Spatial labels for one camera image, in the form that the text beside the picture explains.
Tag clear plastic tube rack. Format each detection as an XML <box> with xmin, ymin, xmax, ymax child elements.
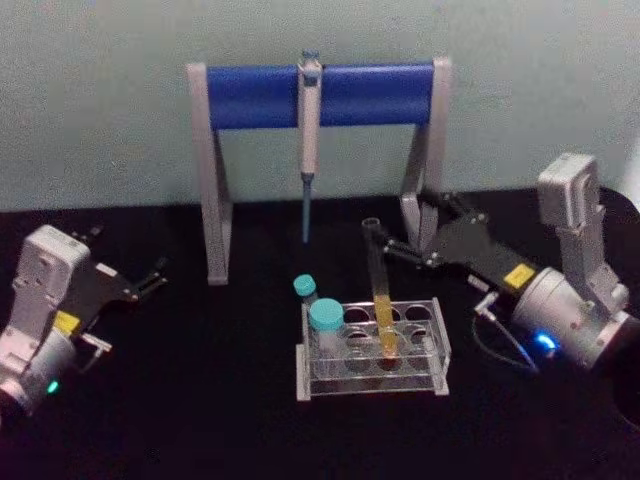
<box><xmin>295</xmin><ymin>297</ymin><xmax>453</xmax><ymax>403</ymax></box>

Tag small teal capped tube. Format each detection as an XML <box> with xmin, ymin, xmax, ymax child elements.
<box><xmin>292</xmin><ymin>274</ymin><xmax>327</xmax><ymax>351</ymax></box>

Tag open tube with yellow liquid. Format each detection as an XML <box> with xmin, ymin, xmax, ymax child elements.
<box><xmin>361</xmin><ymin>216</ymin><xmax>402</xmax><ymax>362</ymax></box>

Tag grey stand with blue bar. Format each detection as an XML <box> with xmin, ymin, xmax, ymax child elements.
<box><xmin>185</xmin><ymin>56</ymin><xmax>454</xmax><ymax>287</ymax></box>

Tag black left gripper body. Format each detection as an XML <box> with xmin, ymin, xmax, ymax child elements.
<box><xmin>53</xmin><ymin>259</ymin><xmax>140</xmax><ymax>345</ymax></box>

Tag thin dark gripper cable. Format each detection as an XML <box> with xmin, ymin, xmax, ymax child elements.
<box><xmin>472</xmin><ymin>292</ymin><xmax>542</xmax><ymax>375</ymax></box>
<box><xmin>74</xmin><ymin>333</ymin><xmax>114</xmax><ymax>374</ymax></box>

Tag black table cloth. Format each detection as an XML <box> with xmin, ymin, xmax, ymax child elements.
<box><xmin>0</xmin><ymin>185</ymin><xmax>640</xmax><ymax>480</ymax></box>

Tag thin dark left gripper cable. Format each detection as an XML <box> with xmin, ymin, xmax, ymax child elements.
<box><xmin>74</xmin><ymin>333</ymin><xmax>114</xmax><ymax>374</ymax></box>

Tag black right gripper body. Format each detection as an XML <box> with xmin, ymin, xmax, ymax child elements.
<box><xmin>428</xmin><ymin>213</ymin><xmax>537</xmax><ymax>302</ymax></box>

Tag white pipette with blue tip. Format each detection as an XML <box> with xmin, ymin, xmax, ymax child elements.
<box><xmin>296</xmin><ymin>48</ymin><xmax>324</xmax><ymax>245</ymax></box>

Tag thin dark right gripper cable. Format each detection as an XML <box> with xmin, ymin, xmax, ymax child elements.
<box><xmin>472</xmin><ymin>292</ymin><xmax>542</xmax><ymax>375</ymax></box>

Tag large teal capped tube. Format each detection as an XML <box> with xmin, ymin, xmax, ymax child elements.
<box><xmin>308</xmin><ymin>297</ymin><xmax>347</xmax><ymax>362</ymax></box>

